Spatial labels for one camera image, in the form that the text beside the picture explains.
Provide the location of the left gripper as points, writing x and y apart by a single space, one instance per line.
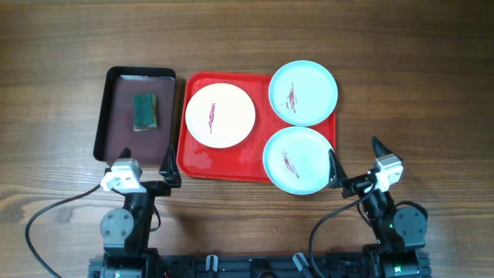
170 170

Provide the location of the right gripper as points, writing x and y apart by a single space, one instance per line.
358 184

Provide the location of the green yellow sponge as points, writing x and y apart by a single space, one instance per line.
145 115

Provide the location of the light blue plate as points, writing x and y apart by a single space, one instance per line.
303 93
296 160

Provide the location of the white round plate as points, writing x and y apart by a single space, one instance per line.
220 115

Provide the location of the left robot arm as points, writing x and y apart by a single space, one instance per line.
126 231

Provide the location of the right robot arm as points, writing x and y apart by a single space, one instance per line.
399 228

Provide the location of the black rectangular tray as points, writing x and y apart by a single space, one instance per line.
115 129

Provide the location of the red plastic tray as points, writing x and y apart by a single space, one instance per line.
242 162

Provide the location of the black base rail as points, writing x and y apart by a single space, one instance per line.
330 265

